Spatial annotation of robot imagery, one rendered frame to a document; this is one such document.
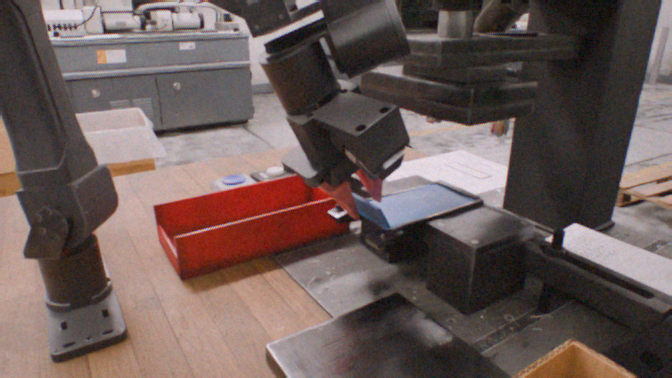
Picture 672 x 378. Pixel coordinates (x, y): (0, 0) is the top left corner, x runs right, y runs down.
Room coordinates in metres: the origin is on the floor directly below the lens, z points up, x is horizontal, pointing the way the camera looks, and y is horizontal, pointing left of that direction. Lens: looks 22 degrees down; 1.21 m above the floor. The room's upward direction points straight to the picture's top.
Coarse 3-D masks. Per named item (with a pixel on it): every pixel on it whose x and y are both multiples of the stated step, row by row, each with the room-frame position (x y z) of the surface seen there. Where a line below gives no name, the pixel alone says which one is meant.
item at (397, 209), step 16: (352, 192) 0.48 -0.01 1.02; (416, 192) 0.54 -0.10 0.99; (432, 192) 0.54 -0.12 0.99; (448, 192) 0.54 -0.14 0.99; (368, 208) 0.46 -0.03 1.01; (384, 208) 0.49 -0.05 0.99; (400, 208) 0.49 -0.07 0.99; (416, 208) 0.49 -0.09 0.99; (432, 208) 0.49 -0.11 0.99; (448, 208) 0.49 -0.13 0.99; (384, 224) 0.44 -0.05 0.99
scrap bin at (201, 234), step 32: (224, 192) 0.62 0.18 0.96; (256, 192) 0.65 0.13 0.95; (288, 192) 0.68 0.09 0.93; (320, 192) 0.67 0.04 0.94; (160, 224) 0.57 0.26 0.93; (192, 224) 0.60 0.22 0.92; (224, 224) 0.62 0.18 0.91; (256, 224) 0.53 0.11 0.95; (288, 224) 0.55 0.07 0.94; (320, 224) 0.58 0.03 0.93; (192, 256) 0.48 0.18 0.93; (224, 256) 0.50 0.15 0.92; (256, 256) 0.53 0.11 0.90
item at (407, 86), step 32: (448, 0) 0.49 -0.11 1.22; (480, 0) 0.50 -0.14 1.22; (448, 32) 0.50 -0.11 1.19; (416, 64) 0.48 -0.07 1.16; (448, 64) 0.45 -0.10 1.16; (480, 64) 0.48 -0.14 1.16; (384, 96) 0.53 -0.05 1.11; (416, 96) 0.49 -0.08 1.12; (448, 96) 0.45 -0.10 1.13; (480, 96) 0.43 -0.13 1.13; (512, 96) 0.46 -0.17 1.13
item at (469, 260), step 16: (368, 224) 0.55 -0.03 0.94; (416, 240) 0.54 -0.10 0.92; (432, 240) 0.45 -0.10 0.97; (384, 256) 0.52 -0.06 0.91; (400, 256) 0.53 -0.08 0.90; (432, 256) 0.45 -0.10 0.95; (448, 256) 0.43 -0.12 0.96; (464, 256) 0.41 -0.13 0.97; (480, 256) 0.41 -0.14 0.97; (496, 256) 0.42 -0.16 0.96; (512, 256) 0.44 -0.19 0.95; (432, 272) 0.45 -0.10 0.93; (448, 272) 0.43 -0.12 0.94; (464, 272) 0.41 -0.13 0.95; (480, 272) 0.41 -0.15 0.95; (496, 272) 0.43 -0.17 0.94; (512, 272) 0.44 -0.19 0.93; (432, 288) 0.45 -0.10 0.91; (448, 288) 0.43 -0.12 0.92; (464, 288) 0.41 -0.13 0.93; (480, 288) 0.41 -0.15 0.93; (496, 288) 0.43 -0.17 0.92; (512, 288) 0.44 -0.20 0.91; (464, 304) 0.41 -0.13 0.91; (480, 304) 0.41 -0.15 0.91
